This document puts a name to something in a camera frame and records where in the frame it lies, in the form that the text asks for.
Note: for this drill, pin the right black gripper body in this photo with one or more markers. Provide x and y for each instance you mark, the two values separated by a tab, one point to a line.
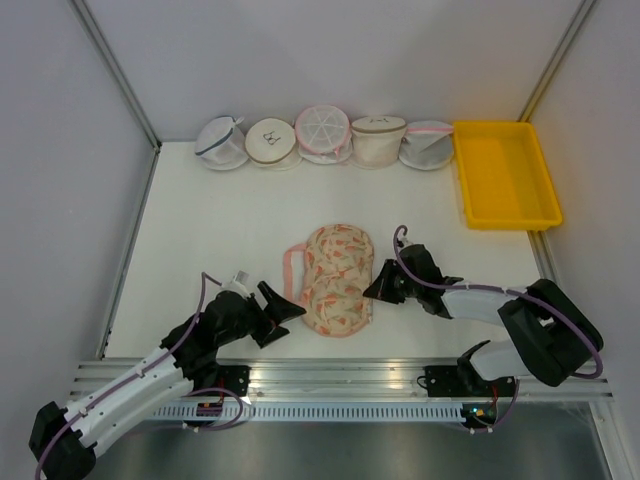
413	290

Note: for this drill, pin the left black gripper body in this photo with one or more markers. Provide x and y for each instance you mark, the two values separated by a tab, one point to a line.
253	320

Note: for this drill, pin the floral mesh laundry bag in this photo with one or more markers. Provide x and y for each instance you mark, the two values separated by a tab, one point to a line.
327	275

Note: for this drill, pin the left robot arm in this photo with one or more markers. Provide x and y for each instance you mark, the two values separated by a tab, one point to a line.
66	441

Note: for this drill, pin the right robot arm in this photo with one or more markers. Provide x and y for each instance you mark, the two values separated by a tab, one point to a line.
549	338

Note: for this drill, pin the white bag pink zipper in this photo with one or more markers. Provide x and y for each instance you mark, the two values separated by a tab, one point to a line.
427	145

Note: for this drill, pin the cylindrical beige laundry bag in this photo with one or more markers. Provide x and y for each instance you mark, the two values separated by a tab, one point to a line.
376	140

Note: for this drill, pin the pink rimmed round laundry bag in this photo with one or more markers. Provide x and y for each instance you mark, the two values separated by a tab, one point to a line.
324	135

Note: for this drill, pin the round beige laundry bag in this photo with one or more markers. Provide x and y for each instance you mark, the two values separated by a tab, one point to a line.
272	144

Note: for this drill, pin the white bag blue zipper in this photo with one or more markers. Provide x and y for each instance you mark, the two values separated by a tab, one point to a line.
221	144

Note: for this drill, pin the yellow plastic tray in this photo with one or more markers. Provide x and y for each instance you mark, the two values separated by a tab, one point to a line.
504	180

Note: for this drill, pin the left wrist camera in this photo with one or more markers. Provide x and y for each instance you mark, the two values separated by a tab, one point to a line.
238	284

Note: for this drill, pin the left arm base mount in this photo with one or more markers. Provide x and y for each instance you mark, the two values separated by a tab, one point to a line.
234	378

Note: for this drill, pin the aluminium mounting rail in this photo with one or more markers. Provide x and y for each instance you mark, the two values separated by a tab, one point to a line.
320	380

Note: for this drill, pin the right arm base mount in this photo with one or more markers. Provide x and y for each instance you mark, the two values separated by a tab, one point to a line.
450	381

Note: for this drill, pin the white slotted cable duct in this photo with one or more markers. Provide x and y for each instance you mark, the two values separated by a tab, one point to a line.
193	411

